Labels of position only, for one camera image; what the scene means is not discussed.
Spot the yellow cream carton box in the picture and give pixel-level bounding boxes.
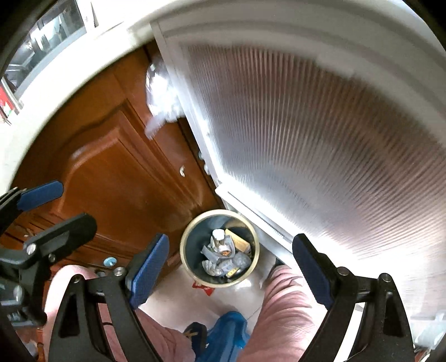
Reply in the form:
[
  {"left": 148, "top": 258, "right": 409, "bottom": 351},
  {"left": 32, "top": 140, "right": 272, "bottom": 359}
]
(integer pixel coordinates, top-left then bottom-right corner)
[{"left": 225, "top": 228, "right": 252, "bottom": 253}]

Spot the person's leg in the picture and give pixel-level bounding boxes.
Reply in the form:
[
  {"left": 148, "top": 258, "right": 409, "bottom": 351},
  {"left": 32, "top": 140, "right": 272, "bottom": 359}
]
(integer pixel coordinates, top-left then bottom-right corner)
[
  {"left": 43, "top": 265, "right": 196, "bottom": 362},
  {"left": 240, "top": 265, "right": 335, "bottom": 362}
]

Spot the silver foil wrapper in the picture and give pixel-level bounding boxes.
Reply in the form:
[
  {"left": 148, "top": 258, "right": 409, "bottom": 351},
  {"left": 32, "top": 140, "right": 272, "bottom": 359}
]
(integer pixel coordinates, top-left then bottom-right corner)
[{"left": 202, "top": 259, "right": 224, "bottom": 276}]

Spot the red snack bag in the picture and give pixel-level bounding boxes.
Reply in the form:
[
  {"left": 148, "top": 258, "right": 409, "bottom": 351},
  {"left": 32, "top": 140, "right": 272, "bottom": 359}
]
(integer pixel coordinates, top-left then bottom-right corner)
[{"left": 192, "top": 282, "right": 215, "bottom": 297}]

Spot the black sandal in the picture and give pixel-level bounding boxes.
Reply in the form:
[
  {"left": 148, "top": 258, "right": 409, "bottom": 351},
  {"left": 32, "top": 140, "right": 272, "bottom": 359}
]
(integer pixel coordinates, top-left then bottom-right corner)
[{"left": 183, "top": 322, "right": 210, "bottom": 352}]

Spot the red green bottle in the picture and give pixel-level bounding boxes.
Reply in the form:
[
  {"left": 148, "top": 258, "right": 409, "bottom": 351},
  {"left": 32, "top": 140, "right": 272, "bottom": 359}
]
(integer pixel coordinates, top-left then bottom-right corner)
[{"left": 0, "top": 82, "right": 21, "bottom": 122}]

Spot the round trash bin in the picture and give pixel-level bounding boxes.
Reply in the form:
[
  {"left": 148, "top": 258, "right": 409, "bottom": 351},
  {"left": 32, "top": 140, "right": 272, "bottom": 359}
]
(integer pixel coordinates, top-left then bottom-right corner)
[{"left": 180, "top": 209, "right": 259, "bottom": 288}]

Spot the person's right leg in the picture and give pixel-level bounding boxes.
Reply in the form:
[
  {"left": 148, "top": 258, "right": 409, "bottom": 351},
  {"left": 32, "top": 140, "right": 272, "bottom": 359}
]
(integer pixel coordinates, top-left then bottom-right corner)
[{"left": 240, "top": 265, "right": 335, "bottom": 362}]

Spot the blue slipper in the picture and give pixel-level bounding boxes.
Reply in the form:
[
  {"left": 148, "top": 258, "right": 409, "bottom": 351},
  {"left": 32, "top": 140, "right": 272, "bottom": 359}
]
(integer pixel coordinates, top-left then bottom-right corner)
[{"left": 207, "top": 311, "right": 249, "bottom": 362}]

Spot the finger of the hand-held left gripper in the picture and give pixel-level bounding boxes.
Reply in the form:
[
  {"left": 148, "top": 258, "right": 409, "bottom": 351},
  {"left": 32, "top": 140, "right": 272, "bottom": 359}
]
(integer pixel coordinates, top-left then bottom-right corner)
[
  {"left": 0, "top": 180, "right": 65, "bottom": 223},
  {"left": 21, "top": 213, "right": 98, "bottom": 270}
]

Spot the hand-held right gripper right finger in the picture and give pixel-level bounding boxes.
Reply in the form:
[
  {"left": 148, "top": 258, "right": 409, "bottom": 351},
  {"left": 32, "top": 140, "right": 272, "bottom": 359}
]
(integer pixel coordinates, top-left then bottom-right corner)
[{"left": 292, "top": 233, "right": 415, "bottom": 362}]

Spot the wooden cabinet door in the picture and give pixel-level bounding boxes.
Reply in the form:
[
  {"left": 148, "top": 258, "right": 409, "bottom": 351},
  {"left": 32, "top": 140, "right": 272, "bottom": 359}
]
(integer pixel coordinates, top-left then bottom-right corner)
[{"left": 7, "top": 45, "right": 224, "bottom": 272}]

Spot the person's left leg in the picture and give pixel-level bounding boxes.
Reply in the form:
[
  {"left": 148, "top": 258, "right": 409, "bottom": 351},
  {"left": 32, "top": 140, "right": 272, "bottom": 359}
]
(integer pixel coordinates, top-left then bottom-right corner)
[{"left": 43, "top": 265, "right": 196, "bottom": 362}]

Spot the stainless steel sink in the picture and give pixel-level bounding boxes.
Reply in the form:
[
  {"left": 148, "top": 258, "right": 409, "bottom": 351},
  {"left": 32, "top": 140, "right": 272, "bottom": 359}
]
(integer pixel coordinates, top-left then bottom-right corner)
[{"left": 3, "top": 0, "right": 88, "bottom": 89}]

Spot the clear plastic bag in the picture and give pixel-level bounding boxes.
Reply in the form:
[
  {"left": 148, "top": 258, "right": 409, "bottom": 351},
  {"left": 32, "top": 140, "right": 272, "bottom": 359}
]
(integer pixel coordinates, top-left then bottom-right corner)
[{"left": 144, "top": 57, "right": 185, "bottom": 140}]

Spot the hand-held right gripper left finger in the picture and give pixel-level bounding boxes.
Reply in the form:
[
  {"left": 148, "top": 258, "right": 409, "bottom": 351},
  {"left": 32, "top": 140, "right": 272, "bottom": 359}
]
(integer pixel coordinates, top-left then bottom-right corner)
[{"left": 47, "top": 233, "right": 170, "bottom": 362}]

